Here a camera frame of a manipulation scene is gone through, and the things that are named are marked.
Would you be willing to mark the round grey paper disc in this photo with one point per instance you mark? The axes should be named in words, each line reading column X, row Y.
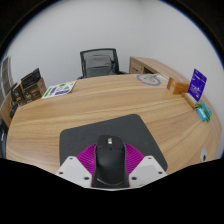
column 150, row 80

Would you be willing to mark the small teal box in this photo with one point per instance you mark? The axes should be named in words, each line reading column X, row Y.
column 201, row 114

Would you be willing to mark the wide brown cardboard box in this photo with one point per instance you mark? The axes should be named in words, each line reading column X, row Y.
column 33, row 91

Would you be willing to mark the flat green box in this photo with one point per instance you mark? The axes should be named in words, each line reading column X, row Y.
column 206, row 111

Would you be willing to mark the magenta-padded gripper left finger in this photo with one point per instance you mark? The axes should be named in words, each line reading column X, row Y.
column 83, row 163

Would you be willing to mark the tall brown cardboard box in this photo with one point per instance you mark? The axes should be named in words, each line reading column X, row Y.
column 16, row 95

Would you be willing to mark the black mesh office chair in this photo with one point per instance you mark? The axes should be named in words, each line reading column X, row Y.
column 99, row 63

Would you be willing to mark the purple sign card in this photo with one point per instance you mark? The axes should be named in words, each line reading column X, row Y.
column 197, row 85

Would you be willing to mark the small orange box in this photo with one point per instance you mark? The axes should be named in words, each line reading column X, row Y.
column 177, row 86

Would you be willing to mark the black printed cardboard box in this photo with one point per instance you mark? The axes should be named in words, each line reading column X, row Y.
column 30, row 78

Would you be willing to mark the black computer mouse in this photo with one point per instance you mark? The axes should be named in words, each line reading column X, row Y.
column 110, row 163

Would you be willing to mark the long yellow box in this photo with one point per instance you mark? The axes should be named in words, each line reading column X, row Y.
column 190, row 100

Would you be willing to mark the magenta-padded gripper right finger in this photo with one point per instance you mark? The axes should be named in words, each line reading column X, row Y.
column 136, row 163

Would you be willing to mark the dark grey mouse pad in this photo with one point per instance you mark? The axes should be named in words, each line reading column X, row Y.
column 100, row 128

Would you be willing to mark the printed paper sheet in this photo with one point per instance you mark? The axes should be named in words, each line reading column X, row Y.
column 59, row 89

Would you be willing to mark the wooden side desk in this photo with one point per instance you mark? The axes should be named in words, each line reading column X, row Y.
column 150, row 65

